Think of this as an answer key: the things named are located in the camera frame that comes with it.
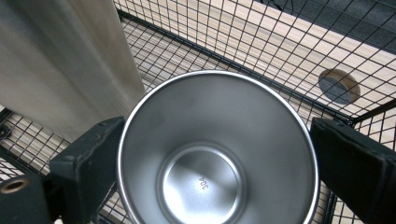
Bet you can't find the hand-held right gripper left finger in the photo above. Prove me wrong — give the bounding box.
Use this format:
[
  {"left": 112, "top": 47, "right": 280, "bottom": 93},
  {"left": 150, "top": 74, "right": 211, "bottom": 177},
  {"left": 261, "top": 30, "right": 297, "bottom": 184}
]
[{"left": 49, "top": 116, "right": 126, "bottom": 224}]

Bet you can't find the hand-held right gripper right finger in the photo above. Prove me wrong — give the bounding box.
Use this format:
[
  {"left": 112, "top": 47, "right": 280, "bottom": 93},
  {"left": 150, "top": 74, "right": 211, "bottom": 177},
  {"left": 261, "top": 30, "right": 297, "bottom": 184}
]
[{"left": 309, "top": 117, "right": 396, "bottom": 224}]

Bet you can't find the tall steel tumbler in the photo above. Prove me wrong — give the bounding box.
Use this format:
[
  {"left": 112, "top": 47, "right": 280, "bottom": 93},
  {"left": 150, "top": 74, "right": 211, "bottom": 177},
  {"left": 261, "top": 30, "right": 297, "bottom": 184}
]
[{"left": 0, "top": 0, "right": 147, "bottom": 143}]

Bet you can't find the steel mug with handle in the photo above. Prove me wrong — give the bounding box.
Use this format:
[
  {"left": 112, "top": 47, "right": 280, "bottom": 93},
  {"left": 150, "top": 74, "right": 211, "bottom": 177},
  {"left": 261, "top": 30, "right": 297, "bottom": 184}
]
[{"left": 116, "top": 69, "right": 321, "bottom": 224}]

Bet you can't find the black wire mesh basket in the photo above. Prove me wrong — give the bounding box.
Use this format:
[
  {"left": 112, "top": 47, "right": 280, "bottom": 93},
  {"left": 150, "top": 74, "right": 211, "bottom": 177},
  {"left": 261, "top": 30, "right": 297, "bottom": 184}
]
[{"left": 0, "top": 0, "right": 396, "bottom": 224}]

